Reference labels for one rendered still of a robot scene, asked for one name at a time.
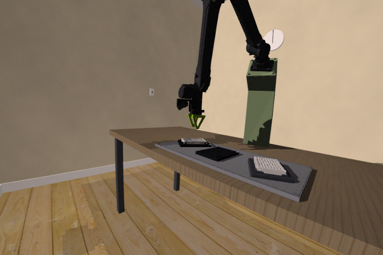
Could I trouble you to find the white well plate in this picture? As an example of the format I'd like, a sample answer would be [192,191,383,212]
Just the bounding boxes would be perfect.
[181,138,207,144]
[254,157,286,175]

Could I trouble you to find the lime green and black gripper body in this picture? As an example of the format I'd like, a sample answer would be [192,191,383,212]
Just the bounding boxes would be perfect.
[189,99,204,115]

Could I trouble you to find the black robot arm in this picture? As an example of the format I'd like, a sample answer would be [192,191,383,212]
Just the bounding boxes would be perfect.
[177,0,274,110]

